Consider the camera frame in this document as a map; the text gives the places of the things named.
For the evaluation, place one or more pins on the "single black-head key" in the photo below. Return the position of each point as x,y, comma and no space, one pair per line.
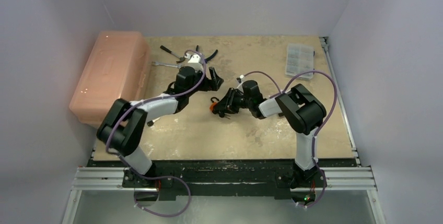
152,122

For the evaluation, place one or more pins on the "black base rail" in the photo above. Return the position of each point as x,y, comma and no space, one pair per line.
256,178

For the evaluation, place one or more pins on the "silver open-end wrench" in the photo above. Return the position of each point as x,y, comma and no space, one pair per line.
156,63

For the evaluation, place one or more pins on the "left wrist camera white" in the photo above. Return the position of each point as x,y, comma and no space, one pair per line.
195,61

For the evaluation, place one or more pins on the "blue-black handled pliers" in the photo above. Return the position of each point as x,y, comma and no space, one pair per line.
208,59

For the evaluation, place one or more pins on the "pink plastic toolbox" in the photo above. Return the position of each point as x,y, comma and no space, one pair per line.
118,67

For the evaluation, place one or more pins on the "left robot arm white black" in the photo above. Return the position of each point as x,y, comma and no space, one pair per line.
122,127

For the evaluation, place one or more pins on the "clear plastic screw organizer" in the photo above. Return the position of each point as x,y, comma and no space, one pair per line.
300,59

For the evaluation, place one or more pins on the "orange black Opel padlock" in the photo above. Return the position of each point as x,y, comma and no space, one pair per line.
214,101

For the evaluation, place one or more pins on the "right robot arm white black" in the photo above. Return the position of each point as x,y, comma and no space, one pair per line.
301,109

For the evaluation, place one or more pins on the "small black-handled hammer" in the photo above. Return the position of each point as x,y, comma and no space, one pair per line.
180,60

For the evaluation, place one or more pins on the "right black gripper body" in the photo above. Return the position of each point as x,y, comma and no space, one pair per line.
229,101

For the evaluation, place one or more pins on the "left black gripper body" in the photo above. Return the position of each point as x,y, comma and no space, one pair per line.
207,85

